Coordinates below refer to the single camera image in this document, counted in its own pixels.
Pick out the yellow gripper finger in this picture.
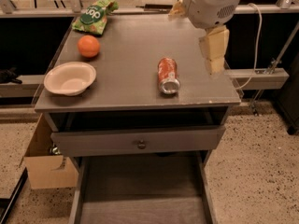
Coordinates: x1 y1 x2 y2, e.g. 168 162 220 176
199 25 230 76
168 0 186 20

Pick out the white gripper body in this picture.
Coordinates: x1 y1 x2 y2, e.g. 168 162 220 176
182 0 240 29

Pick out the red coke can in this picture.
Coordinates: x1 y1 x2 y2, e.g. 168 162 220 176
158 57 180 94

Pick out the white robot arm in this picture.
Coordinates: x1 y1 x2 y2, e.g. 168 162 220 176
168 0 240 75

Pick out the grey drawer cabinet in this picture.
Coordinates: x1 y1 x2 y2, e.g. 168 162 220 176
35 14 240 168

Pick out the brass drawer knob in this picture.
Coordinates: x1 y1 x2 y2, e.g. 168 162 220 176
137 140 147 149

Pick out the open grey middle drawer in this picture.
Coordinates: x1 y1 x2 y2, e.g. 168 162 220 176
68 152 219 224

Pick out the grey top drawer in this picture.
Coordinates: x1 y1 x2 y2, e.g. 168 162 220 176
50 125 225 157

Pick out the green chip bag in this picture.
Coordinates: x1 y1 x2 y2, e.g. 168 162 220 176
72 0 119 35

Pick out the orange fruit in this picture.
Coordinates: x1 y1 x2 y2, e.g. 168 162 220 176
78 35 100 58

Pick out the white paper bowl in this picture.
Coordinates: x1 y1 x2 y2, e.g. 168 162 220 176
44 62 96 96

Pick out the black object on shelf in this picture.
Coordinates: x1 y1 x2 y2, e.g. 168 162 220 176
0 67 22 84

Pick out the cardboard box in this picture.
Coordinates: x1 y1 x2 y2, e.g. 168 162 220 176
19 113 79 190

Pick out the white cable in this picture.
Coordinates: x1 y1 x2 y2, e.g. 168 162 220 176
235 2 263 91

